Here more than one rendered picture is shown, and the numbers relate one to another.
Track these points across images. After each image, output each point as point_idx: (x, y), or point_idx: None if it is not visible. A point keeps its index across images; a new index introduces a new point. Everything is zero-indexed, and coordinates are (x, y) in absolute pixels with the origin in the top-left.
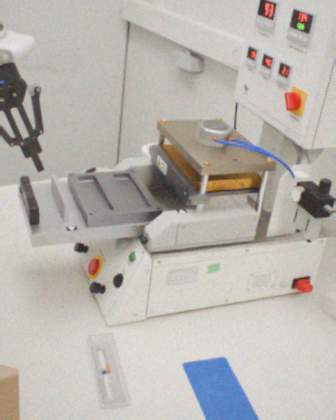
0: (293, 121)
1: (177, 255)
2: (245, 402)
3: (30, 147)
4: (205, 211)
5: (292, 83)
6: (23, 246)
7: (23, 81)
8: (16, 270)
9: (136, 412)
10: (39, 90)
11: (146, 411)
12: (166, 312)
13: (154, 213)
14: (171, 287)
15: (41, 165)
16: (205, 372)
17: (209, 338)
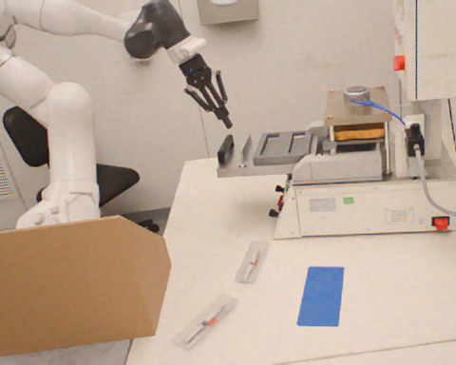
0: (405, 79)
1: (313, 187)
2: (337, 296)
3: (218, 112)
4: (337, 155)
5: (403, 48)
6: (249, 188)
7: (207, 68)
8: (236, 202)
9: (257, 289)
10: (218, 73)
11: (264, 289)
12: (316, 234)
13: (301, 157)
14: (315, 213)
15: (228, 124)
16: (321, 274)
17: (341, 254)
